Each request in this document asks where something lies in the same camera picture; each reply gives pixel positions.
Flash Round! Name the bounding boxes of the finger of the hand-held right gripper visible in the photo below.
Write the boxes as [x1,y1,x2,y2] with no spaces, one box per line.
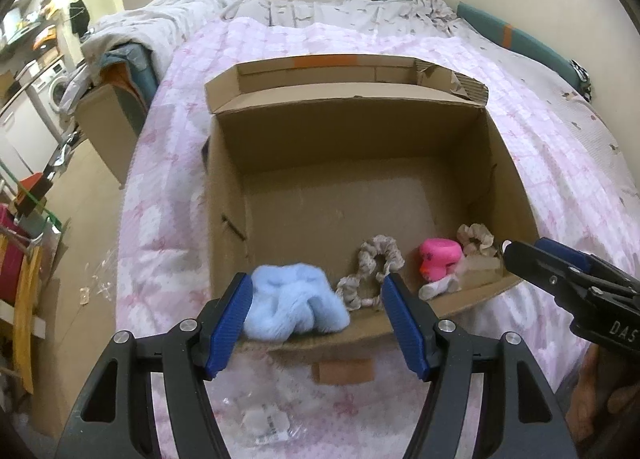
[535,237,640,311]
[502,239,617,311]

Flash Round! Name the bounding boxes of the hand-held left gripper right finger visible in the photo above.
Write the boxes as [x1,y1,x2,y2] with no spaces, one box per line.
[381,271,578,459]

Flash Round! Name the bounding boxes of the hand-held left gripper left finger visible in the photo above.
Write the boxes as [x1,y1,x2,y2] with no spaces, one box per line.
[55,271,253,459]

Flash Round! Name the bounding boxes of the white fluffy scrunchie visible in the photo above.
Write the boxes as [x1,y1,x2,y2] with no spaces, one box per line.
[418,273,461,301]

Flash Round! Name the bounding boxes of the blue fluffy scrunchie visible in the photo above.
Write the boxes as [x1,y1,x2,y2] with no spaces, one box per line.
[241,264,352,344]

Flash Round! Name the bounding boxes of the pink rubber toy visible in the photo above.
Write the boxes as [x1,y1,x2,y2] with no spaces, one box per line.
[419,238,463,284]

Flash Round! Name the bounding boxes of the beige floral scrunchie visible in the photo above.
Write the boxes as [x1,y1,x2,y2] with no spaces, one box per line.
[456,223,496,256]

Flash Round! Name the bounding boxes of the cardboard box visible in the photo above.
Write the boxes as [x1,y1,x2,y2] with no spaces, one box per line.
[204,54,541,354]

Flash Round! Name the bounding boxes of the person's right hand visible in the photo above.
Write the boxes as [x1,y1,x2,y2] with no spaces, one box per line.
[570,344,640,446]

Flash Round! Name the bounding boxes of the small tan cardboard piece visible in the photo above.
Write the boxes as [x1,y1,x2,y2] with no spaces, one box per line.
[312,358,376,386]

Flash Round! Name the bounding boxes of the clear plastic bag with label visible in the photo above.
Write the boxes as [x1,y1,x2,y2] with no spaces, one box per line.
[220,384,301,447]

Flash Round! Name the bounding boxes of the clear plastic packaging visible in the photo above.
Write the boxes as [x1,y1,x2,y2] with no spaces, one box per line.
[77,244,123,307]

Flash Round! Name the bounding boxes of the teal cushion with orange stripe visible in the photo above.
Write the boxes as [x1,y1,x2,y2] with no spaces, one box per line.
[456,2,576,87]

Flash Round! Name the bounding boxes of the beige bedside box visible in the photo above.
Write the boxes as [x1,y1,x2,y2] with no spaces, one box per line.
[74,83,148,190]

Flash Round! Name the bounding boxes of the red box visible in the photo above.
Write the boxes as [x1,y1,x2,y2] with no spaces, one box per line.
[17,173,55,212]

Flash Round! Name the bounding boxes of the teal and orange folded cloth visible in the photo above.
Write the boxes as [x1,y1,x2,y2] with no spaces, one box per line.
[100,43,161,112]

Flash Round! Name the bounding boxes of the clothes pile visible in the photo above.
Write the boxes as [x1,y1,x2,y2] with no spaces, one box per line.
[59,62,98,115]

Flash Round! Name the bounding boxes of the white washing machine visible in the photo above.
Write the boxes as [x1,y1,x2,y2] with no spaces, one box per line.
[27,59,71,125]

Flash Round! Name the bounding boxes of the white printed duvet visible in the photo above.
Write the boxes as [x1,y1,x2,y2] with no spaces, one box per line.
[80,0,458,70]

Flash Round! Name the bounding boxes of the dark hanging clothes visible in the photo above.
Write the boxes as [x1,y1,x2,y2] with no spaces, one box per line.
[69,0,90,36]

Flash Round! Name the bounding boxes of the yellow wooden frame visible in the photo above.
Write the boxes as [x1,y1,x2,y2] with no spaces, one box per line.
[0,226,46,395]

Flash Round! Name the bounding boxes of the green mop handle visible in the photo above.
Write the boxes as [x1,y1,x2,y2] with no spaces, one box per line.
[0,162,63,230]

